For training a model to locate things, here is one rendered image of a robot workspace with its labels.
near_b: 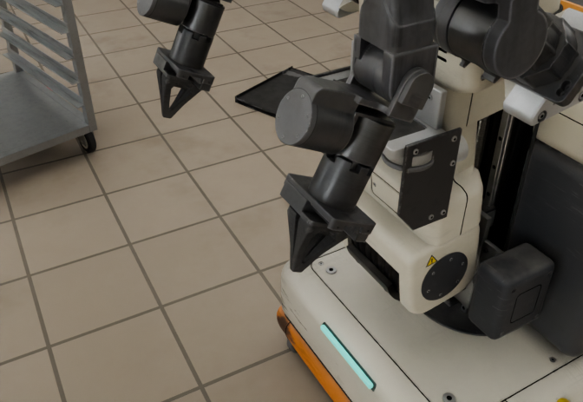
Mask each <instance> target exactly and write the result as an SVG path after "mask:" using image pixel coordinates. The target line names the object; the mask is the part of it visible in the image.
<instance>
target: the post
mask: <svg viewBox="0 0 583 402"><path fill-rule="evenodd" d="M63 4H64V5H63V6H61V10H62V17H63V21H64V22H65V23H67V24H68V26H69V33H66V34H67V38H68V43H69V47H70V48H71V49H72V50H73V51H74V55H75V58H74V59H72V63H73V67H74V72H75V73H76V74H78V76H79V80H80V82H79V83H77V88H78V91H79V96H80V97H82V98H83V101H84V104H85V106H84V107H82V112H83V116H84V120H85V123H87V124H88V126H89V131H90V132H92V131H95V130H97V125H96V120H95V112H94V108H93V103H92V99H91V94H90V90H89V85H88V78H87V73H86V69H85V64H84V60H83V55H82V47H81V43H80V38H79V34H78V29H77V25H76V20H75V12H74V8H73V4H72V0H63Z"/></svg>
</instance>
